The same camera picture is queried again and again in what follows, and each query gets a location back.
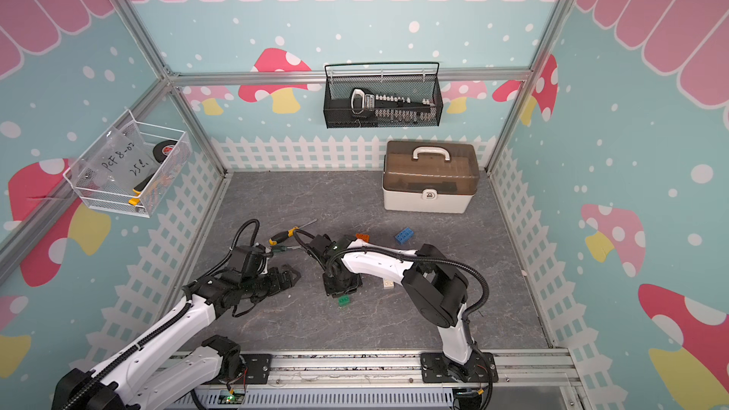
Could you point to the yellow black utility knife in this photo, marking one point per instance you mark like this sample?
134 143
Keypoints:
142 192

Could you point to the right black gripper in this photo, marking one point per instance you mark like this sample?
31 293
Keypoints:
353 287

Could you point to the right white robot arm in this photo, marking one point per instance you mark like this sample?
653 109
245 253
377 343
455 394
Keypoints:
436 285

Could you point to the white toolbox brown lid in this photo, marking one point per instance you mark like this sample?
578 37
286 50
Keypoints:
429 177

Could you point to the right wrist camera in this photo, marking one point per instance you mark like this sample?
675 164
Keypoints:
322 248

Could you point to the black tape roll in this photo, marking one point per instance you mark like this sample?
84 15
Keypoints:
163 149

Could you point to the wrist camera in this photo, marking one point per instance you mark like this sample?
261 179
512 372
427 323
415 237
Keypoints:
322 248
250 261

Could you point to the black wire mesh basket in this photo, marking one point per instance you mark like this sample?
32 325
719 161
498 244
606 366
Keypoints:
416 80

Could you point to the dark green lego brick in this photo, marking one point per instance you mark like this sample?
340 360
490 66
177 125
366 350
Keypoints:
344 301

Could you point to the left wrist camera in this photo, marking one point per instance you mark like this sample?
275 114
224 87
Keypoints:
250 261

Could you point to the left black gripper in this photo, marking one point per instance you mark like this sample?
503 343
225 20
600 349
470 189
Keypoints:
276 284

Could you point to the socket wrench set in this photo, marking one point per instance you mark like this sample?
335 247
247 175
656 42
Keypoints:
381 109

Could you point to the clear plastic wall bin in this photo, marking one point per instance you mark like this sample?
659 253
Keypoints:
107 172

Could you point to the yellow black screwdriver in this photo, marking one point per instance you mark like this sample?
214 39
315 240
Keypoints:
281 237

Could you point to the orange lego brick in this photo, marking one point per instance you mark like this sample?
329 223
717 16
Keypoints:
363 237

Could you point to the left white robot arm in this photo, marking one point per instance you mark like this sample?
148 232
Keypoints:
165 336

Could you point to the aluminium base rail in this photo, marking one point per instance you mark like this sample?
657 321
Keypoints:
509 379

